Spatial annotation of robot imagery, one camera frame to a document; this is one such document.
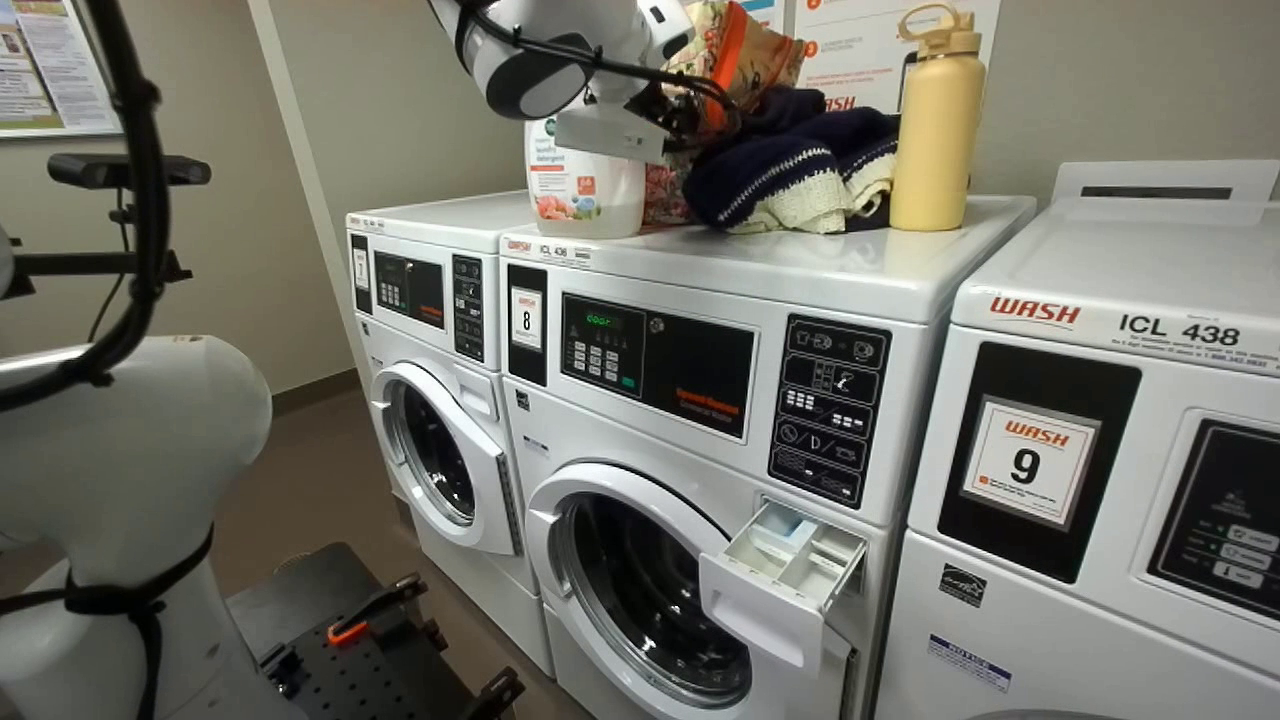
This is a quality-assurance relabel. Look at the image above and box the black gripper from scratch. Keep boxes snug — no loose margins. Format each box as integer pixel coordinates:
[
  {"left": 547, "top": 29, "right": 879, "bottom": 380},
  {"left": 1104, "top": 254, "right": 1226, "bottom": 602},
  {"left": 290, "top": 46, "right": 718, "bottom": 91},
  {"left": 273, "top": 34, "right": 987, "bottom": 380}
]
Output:
[{"left": 623, "top": 63, "right": 738, "bottom": 148}]

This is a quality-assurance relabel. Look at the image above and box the yellow water bottle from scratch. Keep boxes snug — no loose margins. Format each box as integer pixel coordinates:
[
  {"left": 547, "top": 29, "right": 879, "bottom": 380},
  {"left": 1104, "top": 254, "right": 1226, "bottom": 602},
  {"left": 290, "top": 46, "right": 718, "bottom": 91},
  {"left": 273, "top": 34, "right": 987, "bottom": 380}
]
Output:
[{"left": 886, "top": 0, "right": 987, "bottom": 235}]

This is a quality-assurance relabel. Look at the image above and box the white washing machine open door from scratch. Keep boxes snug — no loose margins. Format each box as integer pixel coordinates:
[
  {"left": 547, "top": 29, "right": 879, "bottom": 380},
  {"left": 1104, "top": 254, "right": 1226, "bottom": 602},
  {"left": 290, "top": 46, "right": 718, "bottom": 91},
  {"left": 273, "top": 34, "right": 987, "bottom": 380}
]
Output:
[{"left": 341, "top": 182, "right": 565, "bottom": 677}]

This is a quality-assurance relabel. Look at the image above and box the white washing machine number 8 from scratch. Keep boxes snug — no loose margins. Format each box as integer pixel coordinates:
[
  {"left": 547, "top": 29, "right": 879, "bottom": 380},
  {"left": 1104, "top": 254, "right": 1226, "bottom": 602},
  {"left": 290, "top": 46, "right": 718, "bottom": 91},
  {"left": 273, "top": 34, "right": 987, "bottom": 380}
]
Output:
[{"left": 492, "top": 190, "right": 1040, "bottom": 720}]

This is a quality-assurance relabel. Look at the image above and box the white washing machine number 9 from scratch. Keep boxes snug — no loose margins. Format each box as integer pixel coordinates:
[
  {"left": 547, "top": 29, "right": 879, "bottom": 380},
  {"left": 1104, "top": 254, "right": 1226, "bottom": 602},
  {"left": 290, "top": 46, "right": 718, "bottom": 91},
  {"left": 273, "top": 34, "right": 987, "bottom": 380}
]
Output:
[{"left": 872, "top": 155, "right": 1280, "bottom": 720}]

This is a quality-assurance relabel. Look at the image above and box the pink orange floral laundry bag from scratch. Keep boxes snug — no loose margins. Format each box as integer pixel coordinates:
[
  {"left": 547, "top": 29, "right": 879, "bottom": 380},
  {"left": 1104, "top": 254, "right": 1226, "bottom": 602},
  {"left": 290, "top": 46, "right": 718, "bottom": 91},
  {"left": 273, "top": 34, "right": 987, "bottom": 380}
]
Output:
[{"left": 636, "top": 0, "right": 813, "bottom": 231}]

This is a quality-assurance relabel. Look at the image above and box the navy blue garment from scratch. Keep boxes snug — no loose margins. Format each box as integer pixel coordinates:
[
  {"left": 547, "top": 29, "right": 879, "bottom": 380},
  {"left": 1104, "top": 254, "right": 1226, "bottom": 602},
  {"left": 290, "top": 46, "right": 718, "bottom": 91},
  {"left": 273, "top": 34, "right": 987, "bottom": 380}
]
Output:
[{"left": 678, "top": 83, "right": 902, "bottom": 231}]

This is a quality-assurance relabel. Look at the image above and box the cream knitted cloth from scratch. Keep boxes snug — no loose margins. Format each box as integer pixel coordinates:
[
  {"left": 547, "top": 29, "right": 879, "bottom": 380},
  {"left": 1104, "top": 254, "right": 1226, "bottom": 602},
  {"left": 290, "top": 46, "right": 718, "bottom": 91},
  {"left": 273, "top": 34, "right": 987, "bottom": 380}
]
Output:
[{"left": 756, "top": 143, "right": 900, "bottom": 241}]

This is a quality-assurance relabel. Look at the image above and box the number 8 card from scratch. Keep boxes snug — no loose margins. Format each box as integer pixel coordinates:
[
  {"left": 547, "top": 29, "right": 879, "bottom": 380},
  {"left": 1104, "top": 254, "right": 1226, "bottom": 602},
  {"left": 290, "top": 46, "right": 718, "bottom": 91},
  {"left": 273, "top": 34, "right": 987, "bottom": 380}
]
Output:
[{"left": 509, "top": 284, "right": 547, "bottom": 354}]

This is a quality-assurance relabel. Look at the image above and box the round glass washer door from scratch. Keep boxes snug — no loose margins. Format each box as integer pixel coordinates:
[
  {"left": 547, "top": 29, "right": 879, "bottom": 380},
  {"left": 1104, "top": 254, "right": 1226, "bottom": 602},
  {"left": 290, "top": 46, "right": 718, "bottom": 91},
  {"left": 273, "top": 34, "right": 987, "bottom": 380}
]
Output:
[{"left": 368, "top": 354, "right": 527, "bottom": 558}]

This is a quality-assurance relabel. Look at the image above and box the number 9 card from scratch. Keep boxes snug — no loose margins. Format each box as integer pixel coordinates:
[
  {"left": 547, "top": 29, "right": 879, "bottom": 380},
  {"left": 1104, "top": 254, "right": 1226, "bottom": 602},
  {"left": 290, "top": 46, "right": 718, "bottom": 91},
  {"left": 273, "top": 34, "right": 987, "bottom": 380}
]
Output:
[{"left": 960, "top": 397, "right": 1104, "bottom": 530}]

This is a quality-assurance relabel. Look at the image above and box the white detergent drawer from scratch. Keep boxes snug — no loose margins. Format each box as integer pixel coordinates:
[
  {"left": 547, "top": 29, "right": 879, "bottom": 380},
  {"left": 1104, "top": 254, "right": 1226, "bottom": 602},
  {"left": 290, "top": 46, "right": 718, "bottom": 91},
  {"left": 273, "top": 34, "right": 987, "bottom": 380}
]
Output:
[{"left": 697, "top": 500, "right": 872, "bottom": 677}]

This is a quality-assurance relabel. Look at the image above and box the dark grey platform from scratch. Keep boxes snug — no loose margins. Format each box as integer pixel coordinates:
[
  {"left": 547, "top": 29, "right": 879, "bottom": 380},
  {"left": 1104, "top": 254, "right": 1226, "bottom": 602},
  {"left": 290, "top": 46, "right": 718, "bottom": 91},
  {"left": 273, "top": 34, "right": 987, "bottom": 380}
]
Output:
[{"left": 221, "top": 536, "right": 397, "bottom": 673}]

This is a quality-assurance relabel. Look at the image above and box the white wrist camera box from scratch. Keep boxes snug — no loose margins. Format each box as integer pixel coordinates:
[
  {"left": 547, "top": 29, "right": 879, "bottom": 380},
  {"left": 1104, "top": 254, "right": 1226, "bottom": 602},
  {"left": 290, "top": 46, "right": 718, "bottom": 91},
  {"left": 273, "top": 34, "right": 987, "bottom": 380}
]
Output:
[{"left": 547, "top": 100, "right": 674, "bottom": 166}]

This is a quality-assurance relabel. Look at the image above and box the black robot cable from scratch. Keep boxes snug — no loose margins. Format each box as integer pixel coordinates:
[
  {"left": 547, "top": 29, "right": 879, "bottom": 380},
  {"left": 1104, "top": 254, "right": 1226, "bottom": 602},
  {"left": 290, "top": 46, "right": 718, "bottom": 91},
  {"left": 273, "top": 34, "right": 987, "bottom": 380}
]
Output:
[{"left": 0, "top": 0, "right": 734, "bottom": 415}]

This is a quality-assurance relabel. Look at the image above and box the black stereo camera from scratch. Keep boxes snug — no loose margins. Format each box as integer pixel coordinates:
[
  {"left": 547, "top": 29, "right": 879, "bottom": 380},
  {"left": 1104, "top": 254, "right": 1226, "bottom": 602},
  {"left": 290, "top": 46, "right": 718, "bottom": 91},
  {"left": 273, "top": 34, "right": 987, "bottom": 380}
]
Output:
[{"left": 45, "top": 148, "right": 217, "bottom": 196}]

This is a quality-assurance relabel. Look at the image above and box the orange handled clamp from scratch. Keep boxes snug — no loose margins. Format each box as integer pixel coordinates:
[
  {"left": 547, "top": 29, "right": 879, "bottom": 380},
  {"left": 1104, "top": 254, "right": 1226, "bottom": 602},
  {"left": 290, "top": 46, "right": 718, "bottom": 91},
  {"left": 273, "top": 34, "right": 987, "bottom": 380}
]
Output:
[{"left": 319, "top": 573, "right": 433, "bottom": 654}]

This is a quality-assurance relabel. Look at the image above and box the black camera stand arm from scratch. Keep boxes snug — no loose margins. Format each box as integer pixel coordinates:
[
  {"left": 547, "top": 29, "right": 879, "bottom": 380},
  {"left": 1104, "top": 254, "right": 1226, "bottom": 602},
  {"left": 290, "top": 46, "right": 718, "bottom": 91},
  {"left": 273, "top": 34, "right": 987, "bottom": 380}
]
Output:
[{"left": 0, "top": 186, "right": 194, "bottom": 305}]

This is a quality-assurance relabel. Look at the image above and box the framed wall poster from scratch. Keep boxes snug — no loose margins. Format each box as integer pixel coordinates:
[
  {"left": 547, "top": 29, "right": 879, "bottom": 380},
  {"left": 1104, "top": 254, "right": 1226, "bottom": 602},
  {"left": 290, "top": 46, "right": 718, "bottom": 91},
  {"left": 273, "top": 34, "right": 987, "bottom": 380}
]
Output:
[{"left": 0, "top": 0, "right": 132, "bottom": 143}]

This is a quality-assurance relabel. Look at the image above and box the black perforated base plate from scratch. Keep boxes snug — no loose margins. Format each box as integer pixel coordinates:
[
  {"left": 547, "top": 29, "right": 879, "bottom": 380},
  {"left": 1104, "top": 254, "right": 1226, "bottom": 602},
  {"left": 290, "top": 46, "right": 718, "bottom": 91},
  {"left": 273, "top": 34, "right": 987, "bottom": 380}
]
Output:
[{"left": 254, "top": 612, "right": 532, "bottom": 720}]

